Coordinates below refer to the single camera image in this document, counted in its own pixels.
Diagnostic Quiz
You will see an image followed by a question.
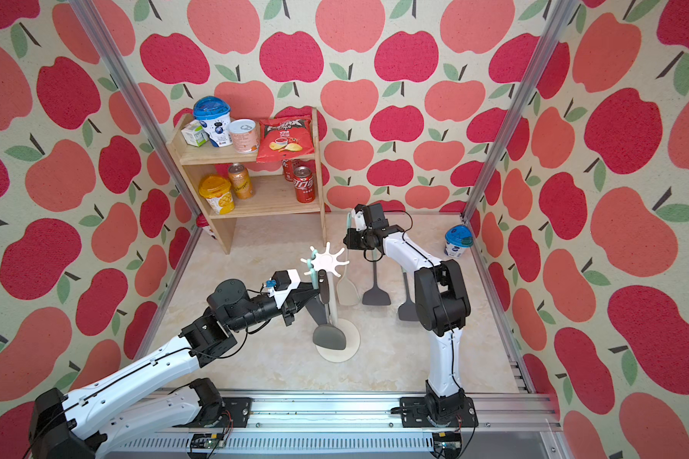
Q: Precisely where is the aluminium frame post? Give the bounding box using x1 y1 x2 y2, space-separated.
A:
461 0 580 225
69 0 201 216

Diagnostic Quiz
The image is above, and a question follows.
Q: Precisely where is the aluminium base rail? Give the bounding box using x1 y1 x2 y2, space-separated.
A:
109 391 572 458

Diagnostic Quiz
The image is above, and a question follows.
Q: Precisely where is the circuit board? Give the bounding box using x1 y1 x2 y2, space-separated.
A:
189 433 227 453
431 431 463 459

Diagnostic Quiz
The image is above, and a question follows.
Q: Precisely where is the wooden two-tier shelf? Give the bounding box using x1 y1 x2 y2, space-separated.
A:
167 108 327 254

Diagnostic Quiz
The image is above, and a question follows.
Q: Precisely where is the white utensil rack stand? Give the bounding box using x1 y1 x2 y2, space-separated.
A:
300 242 360 363

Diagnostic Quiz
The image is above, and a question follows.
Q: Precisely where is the right circuit board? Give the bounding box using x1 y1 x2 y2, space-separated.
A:
431 431 463 459

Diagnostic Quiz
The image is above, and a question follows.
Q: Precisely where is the red cola can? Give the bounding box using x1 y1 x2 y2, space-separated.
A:
281 159 299 182
293 166 316 204

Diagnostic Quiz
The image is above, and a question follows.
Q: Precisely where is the left circuit board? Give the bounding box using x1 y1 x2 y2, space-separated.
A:
189 433 227 453

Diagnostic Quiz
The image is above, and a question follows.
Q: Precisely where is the right aluminium frame post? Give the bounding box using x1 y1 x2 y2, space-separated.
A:
461 0 580 225

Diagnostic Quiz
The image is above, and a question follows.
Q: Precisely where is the red cola can front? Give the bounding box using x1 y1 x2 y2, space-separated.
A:
293 166 316 204

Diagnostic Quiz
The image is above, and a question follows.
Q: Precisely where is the red chips bag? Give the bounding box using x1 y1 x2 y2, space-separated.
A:
256 115 315 164

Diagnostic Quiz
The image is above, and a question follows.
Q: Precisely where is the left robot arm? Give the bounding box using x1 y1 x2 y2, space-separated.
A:
24 270 321 458

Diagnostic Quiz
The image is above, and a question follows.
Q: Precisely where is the yellow mango cup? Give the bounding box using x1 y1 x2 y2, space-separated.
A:
198 175 235 215

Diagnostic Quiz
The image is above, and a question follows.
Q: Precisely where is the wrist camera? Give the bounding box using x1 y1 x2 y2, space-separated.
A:
262 269 300 309
350 208 367 231

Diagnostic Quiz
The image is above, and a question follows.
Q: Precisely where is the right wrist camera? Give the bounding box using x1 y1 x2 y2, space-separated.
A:
350 208 367 231

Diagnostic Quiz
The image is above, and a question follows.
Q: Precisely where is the red white cup behind shelf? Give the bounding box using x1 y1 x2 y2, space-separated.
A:
195 214 216 239

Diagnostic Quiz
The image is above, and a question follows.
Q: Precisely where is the pink cup foil lid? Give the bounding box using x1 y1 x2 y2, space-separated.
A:
228 119 260 154

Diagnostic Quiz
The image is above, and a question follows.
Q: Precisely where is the blue lid yogurt cup floor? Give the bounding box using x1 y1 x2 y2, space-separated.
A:
444 225 474 258

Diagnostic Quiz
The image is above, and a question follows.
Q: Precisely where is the left aluminium frame post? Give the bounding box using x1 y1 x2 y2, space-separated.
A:
69 0 201 216

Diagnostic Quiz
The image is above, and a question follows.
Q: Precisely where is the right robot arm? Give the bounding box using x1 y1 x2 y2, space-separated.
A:
344 204 478 428

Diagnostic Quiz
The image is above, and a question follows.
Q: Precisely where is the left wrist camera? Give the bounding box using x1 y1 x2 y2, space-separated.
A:
262 269 300 309

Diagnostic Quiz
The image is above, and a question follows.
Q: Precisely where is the grey spatula mint handle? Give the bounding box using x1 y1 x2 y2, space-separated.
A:
397 271 418 322

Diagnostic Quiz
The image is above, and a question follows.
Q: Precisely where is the red cola can back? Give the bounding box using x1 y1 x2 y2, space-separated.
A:
281 159 299 182

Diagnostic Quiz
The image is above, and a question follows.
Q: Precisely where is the small green white carton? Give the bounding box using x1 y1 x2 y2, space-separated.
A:
181 120 209 147

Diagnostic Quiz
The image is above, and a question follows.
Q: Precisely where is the white spatula mint handle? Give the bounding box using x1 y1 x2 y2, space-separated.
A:
336 208 361 308

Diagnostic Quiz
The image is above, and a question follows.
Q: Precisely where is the grey slotted turner mint handle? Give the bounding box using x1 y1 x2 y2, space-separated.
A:
362 258 392 306

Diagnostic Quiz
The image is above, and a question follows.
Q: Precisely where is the grey spoon dark handle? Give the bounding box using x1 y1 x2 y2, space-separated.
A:
313 270 346 351

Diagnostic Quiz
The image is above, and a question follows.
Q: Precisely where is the blue lid yogurt tub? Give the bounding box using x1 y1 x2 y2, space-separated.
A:
193 96 233 147

